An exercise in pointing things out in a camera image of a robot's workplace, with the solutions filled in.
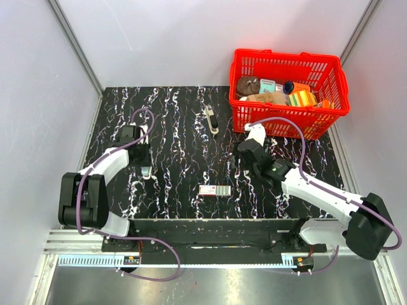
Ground yellow green sticky notes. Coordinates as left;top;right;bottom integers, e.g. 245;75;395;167
288;90;317;107

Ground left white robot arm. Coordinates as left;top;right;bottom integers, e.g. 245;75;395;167
58;123;153;252

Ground brown cardboard box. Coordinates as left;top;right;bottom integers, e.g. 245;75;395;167
246;91;289;105

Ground red plastic basket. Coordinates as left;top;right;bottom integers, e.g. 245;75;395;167
229;49;350;140

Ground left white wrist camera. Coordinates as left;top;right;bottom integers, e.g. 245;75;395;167
137;125;149;144

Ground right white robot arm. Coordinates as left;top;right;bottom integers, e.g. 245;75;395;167
237;139;393;261

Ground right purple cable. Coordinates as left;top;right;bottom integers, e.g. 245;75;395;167
247;116;402;276

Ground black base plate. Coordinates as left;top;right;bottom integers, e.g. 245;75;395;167
101;219;327;268

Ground teal white box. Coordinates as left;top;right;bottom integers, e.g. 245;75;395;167
259;79;276;94

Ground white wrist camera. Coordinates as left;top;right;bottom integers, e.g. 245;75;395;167
244;123;266;146
137;125;149;144

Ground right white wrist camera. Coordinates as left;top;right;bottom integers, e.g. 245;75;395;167
244;123;266;146

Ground orange bottle blue cap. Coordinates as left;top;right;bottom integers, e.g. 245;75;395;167
283;81;311;95

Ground aluminium frame rail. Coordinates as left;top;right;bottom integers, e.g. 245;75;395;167
44;229;389;255

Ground brown round item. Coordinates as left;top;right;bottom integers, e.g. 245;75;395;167
237;76;260;97

